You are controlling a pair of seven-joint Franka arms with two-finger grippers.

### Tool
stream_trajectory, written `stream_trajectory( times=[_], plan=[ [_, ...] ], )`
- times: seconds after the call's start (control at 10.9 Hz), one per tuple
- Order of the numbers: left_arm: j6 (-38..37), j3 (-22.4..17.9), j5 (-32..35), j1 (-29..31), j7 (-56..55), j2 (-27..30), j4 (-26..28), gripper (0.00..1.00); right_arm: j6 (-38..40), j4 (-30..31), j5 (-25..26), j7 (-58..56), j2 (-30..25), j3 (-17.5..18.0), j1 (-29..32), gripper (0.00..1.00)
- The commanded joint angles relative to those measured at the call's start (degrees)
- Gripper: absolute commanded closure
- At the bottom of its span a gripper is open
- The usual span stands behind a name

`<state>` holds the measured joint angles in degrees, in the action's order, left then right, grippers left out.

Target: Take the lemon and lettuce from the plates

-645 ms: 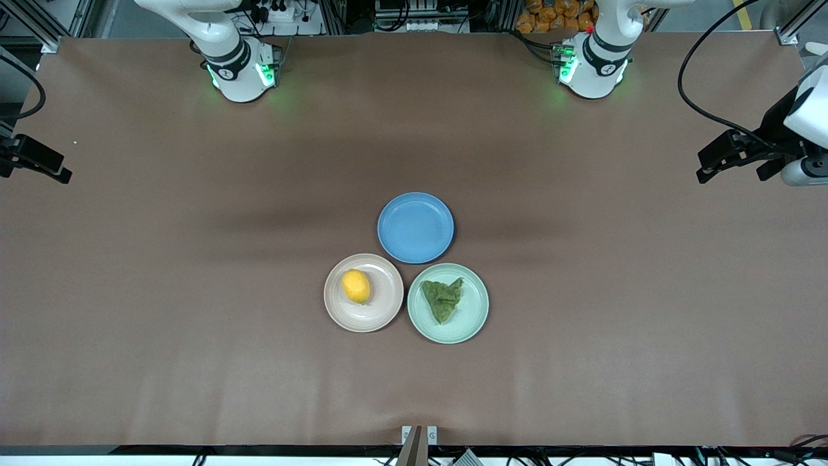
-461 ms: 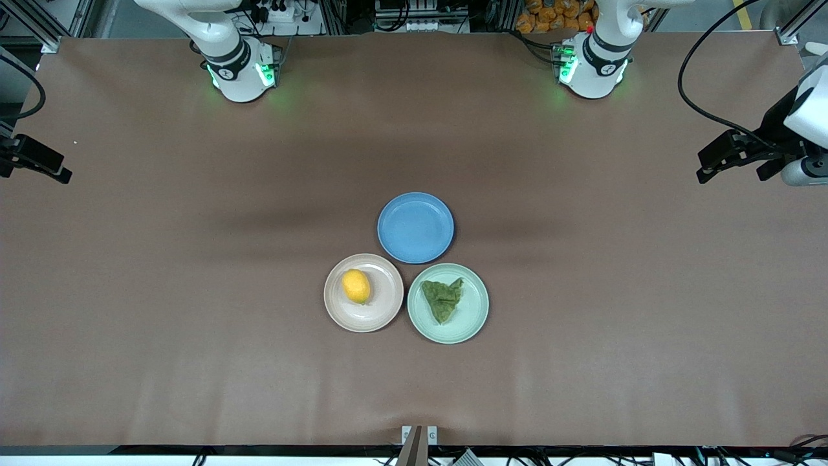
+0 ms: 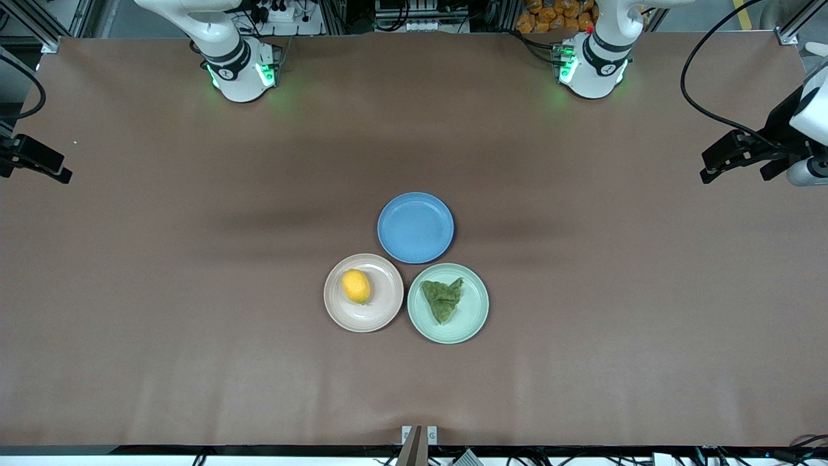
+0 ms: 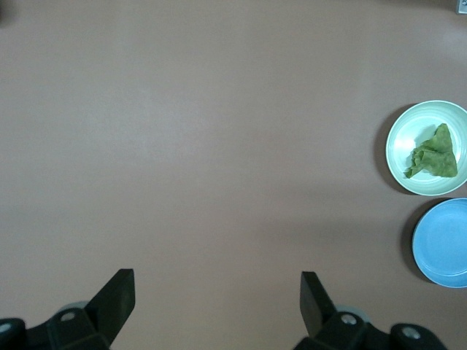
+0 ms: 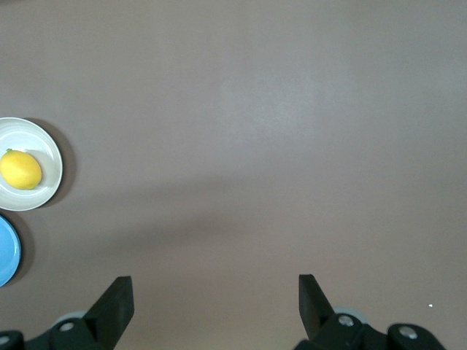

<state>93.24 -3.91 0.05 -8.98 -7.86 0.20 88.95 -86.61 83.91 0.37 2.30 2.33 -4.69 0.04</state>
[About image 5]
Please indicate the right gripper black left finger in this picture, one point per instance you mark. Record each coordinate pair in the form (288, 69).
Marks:
(109, 321)

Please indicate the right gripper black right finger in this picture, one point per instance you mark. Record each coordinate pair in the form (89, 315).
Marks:
(317, 317)

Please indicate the yellow lemon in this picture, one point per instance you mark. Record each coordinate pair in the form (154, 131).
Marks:
(20, 169)

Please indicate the blue round plate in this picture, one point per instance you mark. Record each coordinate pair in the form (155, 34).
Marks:
(7, 251)

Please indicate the beige round plate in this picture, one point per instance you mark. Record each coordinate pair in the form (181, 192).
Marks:
(44, 146)

